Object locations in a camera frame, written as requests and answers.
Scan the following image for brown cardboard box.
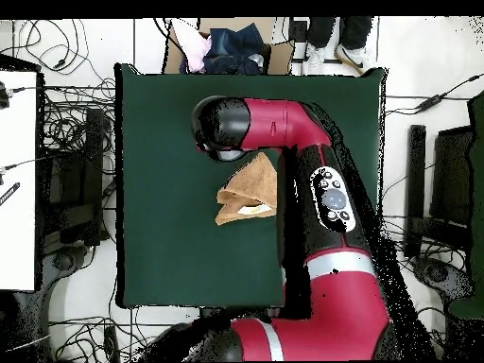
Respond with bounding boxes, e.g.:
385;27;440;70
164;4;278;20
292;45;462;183
163;17;296;76

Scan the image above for white desk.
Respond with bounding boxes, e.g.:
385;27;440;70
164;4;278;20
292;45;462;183
0;69;39;292

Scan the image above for black cable bundle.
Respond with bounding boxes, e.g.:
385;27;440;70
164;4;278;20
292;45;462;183
383;215;470;273

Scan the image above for black power strip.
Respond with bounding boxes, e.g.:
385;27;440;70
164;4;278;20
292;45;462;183
103;324;121;362

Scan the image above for orange-brown terry towel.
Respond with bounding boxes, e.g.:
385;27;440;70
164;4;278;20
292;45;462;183
214;151;279;227

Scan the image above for tangled black cables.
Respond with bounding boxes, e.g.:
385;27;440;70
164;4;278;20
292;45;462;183
0;18;116;171

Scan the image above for dark green fabric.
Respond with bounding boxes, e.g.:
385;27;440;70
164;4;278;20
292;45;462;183
449;92;484;319

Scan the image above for black equipment stand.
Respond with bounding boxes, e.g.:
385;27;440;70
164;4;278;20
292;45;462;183
44;107;105;247
404;124;474;258

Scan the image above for loose black floor cables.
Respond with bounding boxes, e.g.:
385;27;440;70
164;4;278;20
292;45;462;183
48;307;201;362

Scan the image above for pink garment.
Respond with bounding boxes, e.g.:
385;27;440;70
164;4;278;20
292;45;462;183
171;20;213;74

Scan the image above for black power adapter with cable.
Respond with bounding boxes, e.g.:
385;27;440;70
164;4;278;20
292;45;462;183
385;73;484;116

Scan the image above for dark green table cloth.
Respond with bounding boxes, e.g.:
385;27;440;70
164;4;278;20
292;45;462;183
114;62;387;309

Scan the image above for person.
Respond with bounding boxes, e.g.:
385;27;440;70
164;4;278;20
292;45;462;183
300;16;379;76

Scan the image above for dark blue jeans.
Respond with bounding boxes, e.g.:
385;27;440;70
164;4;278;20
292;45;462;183
203;23;268;76

